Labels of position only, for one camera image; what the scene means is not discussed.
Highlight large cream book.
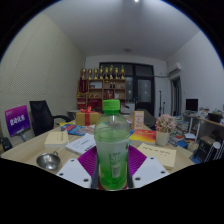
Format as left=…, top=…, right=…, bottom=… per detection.
left=137, top=142, right=178, bottom=170

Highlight green drink bottle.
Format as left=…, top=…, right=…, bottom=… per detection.
left=93, top=98, right=131, bottom=191

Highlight blue colourful book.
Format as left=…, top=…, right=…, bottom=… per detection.
left=60, top=123, right=96, bottom=137

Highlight wooden shelf unit with trophies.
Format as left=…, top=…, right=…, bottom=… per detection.
left=76, top=64, right=128, bottom=113

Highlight orange book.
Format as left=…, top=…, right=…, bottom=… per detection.
left=129, top=128, right=157, bottom=144

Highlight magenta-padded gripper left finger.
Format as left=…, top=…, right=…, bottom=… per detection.
left=55, top=145, right=100, bottom=190

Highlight white book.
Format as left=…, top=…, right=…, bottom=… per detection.
left=65, top=133, right=98, bottom=155

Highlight black office chair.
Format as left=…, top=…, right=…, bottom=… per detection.
left=29, top=99, right=73, bottom=137

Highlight yellow gift box red ribbon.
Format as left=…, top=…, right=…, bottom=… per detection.
left=75, top=106, right=102, bottom=127

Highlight orange standing card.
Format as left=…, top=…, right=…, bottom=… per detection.
left=132, top=110, right=145, bottom=131

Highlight wooden side desk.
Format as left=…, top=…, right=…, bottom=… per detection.
left=183, top=113, right=224, bottom=148

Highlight black framed glass door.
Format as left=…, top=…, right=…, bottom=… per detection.
left=98, top=62, right=156, bottom=118

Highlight white round stool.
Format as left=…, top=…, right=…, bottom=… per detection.
left=203, top=141, right=223, bottom=163

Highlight black bag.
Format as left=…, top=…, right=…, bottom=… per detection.
left=0, top=135, right=14, bottom=153

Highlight white air conditioner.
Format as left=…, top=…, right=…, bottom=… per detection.
left=166, top=61, right=183, bottom=77

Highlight small cream book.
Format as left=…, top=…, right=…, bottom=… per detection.
left=44, top=130, right=70, bottom=149

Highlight small metal cup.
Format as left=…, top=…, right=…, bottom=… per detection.
left=35, top=151, right=62, bottom=172

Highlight purple sign board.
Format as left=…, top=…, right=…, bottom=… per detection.
left=4, top=104, right=32, bottom=138

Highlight pink flowers in pot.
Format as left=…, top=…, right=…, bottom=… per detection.
left=154, top=113, right=178, bottom=147

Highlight black computer monitor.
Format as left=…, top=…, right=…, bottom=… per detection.
left=185, top=98, right=199, bottom=112

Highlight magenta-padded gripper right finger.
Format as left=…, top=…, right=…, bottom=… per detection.
left=126, top=144, right=170, bottom=189

